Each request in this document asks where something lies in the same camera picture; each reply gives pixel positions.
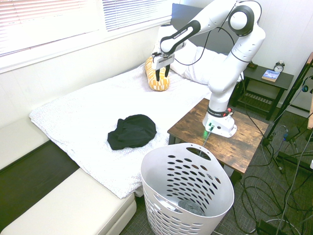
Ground wide white window blinds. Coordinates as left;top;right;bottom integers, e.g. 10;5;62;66
0;0;101;58

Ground black garment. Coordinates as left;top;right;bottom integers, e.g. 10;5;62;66
107;114;157;151

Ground green network cable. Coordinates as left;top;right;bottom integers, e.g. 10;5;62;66
199;124;215;157

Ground white patterned bedspread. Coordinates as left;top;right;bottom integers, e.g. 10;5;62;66
28;65;213;199

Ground white pillow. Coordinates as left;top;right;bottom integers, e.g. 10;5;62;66
170;45;229;86

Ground narrow white window blinds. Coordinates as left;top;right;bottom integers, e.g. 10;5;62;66
102;0;180;32

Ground rustic wooden table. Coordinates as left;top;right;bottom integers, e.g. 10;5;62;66
167;97;269;187

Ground blue covered book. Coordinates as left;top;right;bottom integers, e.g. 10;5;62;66
261;69;281;83

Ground white perforated laundry basket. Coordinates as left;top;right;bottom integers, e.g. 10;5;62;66
140;143;235;235

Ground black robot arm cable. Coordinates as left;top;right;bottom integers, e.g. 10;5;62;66
174;0;242;66

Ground yellow patterned pillow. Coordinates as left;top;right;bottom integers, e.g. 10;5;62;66
143;55;171;92

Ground black power adapter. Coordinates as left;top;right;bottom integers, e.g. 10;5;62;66
283;126;301;142

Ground long black looped cable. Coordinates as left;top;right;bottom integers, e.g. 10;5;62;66
229;78;313;235

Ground black floor box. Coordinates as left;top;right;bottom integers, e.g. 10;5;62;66
255;219;278;235

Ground black camera tripod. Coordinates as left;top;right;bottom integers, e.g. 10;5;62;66
261;52;313;173

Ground gray cable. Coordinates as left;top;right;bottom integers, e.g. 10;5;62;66
278;124;313;235

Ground cream padded bench cushion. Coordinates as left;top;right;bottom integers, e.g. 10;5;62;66
0;168;137;235
0;115;51;171

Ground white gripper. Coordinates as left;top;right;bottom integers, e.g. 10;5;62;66
151;53;176;82

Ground dark gray headboard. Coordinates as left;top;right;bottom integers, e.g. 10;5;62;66
170;2;235;56

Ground gray garment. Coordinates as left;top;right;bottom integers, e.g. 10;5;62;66
177;199;206;217

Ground black nightstand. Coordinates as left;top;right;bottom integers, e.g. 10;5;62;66
231;64;294;120

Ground black alarm clock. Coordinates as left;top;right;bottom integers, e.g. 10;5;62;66
273;60;286;73

